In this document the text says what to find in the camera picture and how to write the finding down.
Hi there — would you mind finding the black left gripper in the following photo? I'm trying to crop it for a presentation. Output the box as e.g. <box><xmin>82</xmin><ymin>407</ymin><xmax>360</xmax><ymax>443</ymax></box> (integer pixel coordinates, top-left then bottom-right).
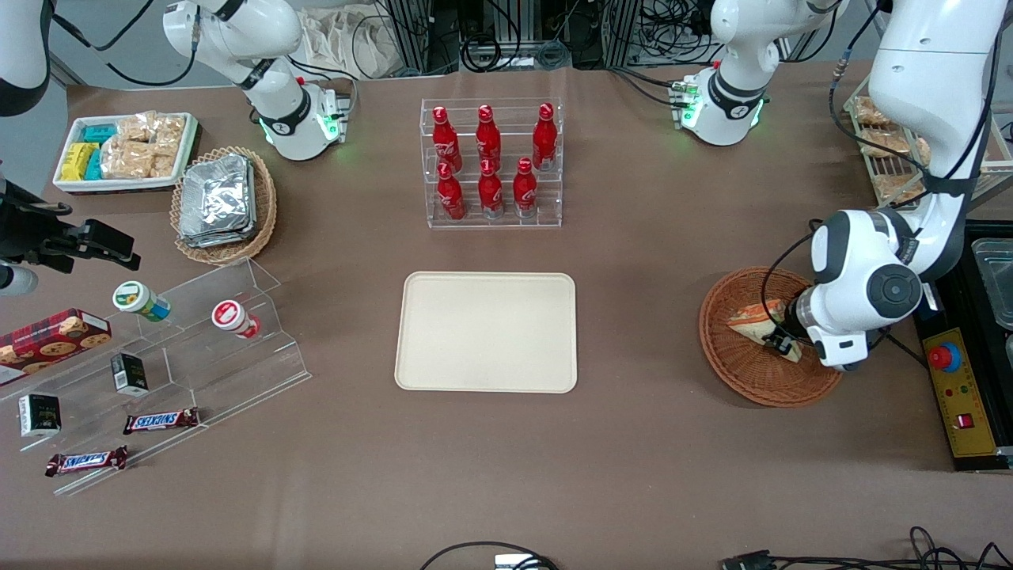
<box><xmin>761</xmin><ymin>294</ymin><xmax>810</xmax><ymax>361</ymax></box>

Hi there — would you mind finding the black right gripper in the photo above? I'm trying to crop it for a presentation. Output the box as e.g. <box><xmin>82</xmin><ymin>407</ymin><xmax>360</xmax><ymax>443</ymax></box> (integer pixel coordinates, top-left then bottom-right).
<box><xmin>0</xmin><ymin>180</ymin><xmax>142</xmax><ymax>275</ymax></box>

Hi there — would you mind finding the triangular sandwich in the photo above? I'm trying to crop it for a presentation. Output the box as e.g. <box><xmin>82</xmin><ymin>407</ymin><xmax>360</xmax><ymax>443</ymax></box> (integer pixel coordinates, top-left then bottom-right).
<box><xmin>727</xmin><ymin>301</ymin><xmax>803</xmax><ymax>365</ymax></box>

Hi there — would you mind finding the brown wicker basket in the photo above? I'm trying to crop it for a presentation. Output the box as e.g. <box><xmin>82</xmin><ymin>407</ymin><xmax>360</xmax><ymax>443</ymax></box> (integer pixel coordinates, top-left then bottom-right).
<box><xmin>699</xmin><ymin>267</ymin><xmax>844</xmax><ymax>409</ymax></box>

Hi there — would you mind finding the white rectangular snack tray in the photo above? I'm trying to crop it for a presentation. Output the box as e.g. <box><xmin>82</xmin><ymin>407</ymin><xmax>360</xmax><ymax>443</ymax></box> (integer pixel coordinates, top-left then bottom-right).
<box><xmin>52</xmin><ymin>112</ymin><xmax>200</xmax><ymax>196</ymax></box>

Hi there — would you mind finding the tan wicker basket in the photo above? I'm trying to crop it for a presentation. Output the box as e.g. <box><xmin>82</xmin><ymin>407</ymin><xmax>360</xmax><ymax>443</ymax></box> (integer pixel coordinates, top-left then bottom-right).
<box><xmin>170</xmin><ymin>146</ymin><xmax>279</xmax><ymax>266</ymax></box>

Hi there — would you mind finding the beige plastic tray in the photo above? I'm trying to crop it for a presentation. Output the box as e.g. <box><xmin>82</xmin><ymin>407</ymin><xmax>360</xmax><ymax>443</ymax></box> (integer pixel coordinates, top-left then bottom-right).
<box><xmin>394</xmin><ymin>272</ymin><xmax>579</xmax><ymax>394</ymax></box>

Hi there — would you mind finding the green lid drink cup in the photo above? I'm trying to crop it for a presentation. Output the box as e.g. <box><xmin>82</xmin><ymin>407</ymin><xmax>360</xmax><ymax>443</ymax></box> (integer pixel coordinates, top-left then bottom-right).
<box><xmin>112</xmin><ymin>280</ymin><xmax>172</xmax><ymax>322</ymax></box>

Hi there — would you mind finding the yellow snack pack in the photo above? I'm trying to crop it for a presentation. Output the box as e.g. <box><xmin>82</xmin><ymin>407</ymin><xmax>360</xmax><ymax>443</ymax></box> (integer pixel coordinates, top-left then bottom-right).
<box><xmin>60</xmin><ymin>142</ymin><xmax>96</xmax><ymax>182</ymax></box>

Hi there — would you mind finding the red cookie box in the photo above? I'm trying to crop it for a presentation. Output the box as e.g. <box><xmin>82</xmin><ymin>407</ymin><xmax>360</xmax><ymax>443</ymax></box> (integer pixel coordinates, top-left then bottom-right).
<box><xmin>0</xmin><ymin>308</ymin><xmax>112</xmax><ymax>387</ymax></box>

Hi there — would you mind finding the silver foil packet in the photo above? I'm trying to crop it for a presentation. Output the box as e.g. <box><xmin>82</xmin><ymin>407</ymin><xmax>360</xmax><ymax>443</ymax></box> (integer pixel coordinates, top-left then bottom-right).
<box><xmin>180</xmin><ymin>154</ymin><xmax>252</xmax><ymax>237</ymax></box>
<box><xmin>178</xmin><ymin>162</ymin><xmax>259</xmax><ymax>249</ymax></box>

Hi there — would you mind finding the red lid drink cup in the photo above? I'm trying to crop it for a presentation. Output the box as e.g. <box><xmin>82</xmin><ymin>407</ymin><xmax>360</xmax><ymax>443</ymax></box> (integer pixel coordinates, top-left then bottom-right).
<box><xmin>211</xmin><ymin>299</ymin><xmax>261</xmax><ymax>340</ymax></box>

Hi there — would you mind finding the small black white carton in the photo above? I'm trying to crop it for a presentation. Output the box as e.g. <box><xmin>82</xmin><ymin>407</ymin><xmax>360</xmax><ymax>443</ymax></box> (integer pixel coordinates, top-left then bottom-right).
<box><xmin>18</xmin><ymin>393</ymin><xmax>63</xmax><ymax>439</ymax></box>

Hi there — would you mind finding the snickers chocolate bar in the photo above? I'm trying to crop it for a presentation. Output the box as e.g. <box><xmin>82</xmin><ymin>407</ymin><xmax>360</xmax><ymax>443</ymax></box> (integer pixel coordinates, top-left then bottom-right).
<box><xmin>45</xmin><ymin>446</ymin><xmax>129</xmax><ymax>477</ymax></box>
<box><xmin>123</xmin><ymin>407</ymin><xmax>201</xmax><ymax>436</ymax></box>

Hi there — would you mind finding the clear acrylic step display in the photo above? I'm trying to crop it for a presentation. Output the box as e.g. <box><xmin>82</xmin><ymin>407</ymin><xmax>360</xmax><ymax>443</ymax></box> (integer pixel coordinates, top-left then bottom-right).
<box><xmin>14</xmin><ymin>256</ymin><xmax>313</xmax><ymax>497</ymax></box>

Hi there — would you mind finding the clear bag of biscuits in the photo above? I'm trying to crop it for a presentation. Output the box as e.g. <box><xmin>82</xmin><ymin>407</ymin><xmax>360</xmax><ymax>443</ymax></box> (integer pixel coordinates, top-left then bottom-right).
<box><xmin>858</xmin><ymin>128</ymin><xmax>931</xmax><ymax>163</ymax></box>
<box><xmin>852</xmin><ymin>96</ymin><xmax>892</xmax><ymax>127</ymax></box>
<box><xmin>874</xmin><ymin>173</ymin><xmax>927</xmax><ymax>204</ymax></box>

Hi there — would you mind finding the yellow emergency stop box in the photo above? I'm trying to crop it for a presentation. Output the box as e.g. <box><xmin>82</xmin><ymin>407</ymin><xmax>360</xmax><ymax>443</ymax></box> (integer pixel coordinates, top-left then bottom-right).
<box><xmin>910</xmin><ymin>222</ymin><xmax>1013</xmax><ymax>473</ymax></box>

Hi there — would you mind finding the clear plastic container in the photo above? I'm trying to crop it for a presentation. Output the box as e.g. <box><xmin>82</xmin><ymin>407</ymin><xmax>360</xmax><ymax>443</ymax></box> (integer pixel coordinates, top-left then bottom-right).
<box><xmin>970</xmin><ymin>237</ymin><xmax>1013</xmax><ymax>331</ymax></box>

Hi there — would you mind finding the clear acrylic bottle rack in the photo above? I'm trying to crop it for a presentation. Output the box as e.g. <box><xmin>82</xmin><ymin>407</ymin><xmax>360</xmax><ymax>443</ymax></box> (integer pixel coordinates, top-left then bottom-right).
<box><xmin>420</xmin><ymin>97</ymin><xmax>563</xmax><ymax>230</ymax></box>

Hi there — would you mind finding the red cola bottle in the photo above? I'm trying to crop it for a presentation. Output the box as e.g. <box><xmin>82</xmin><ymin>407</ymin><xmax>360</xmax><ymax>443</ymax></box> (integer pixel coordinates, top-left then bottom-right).
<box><xmin>476</xmin><ymin>104</ymin><xmax>503</xmax><ymax>169</ymax></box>
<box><xmin>513</xmin><ymin>157</ymin><xmax>539</xmax><ymax>219</ymax></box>
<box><xmin>432</xmin><ymin>105</ymin><xmax>463</xmax><ymax>172</ymax></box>
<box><xmin>478</xmin><ymin>158</ymin><xmax>505</xmax><ymax>219</ymax></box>
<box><xmin>437</xmin><ymin>162</ymin><xmax>466</xmax><ymax>222</ymax></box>
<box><xmin>532</xmin><ymin>103</ymin><xmax>558</xmax><ymax>172</ymax></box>

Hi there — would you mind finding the cream cloth bag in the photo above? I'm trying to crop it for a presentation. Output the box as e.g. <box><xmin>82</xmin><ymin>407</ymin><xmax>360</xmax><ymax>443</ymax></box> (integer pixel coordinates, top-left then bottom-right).
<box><xmin>301</xmin><ymin>6</ymin><xmax>398</xmax><ymax>81</ymax></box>

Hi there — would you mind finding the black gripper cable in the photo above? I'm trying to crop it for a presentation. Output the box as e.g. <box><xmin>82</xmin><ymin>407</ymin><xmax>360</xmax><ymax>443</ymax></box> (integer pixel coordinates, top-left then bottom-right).
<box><xmin>759</xmin><ymin>230</ymin><xmax>821</xmax><ymax>343</ymax></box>

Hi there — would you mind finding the white wire rack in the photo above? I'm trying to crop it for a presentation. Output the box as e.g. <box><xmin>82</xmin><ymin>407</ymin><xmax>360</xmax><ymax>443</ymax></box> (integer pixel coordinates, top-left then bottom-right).
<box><xmin>842</xmin><ymin>93</ymin><xmax>1013</xmax><ymax>213</ymax></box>

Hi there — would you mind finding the black cable with flat plug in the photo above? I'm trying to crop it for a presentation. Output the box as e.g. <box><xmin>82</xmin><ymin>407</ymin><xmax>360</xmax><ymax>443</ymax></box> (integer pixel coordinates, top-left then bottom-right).
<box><xmin>719</xmin><ymin>525</ymin><xmax>1013</xmax><ymax>570</ymax></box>

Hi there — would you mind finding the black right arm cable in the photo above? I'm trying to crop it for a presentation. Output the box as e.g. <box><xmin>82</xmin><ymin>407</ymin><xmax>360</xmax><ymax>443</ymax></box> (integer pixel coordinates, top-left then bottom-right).
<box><xmin>49</xmin><ymin>0</ymin><xmax>200</xmax><ymax>89</ymax></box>

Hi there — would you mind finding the black looped cable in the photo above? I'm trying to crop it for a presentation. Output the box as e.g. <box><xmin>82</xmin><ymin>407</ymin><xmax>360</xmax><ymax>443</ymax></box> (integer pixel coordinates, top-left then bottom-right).
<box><xmin>418</xmin><ymin>540</ymin><xmax>560</xmax><ymax>570</ymax></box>

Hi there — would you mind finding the aluminium frame rack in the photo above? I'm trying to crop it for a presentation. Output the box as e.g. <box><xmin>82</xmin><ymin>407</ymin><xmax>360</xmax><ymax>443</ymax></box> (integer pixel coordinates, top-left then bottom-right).
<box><xmin>385</xmin><ymin>0</ymin><xmax>646</xmax><ymax>74</ymax></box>

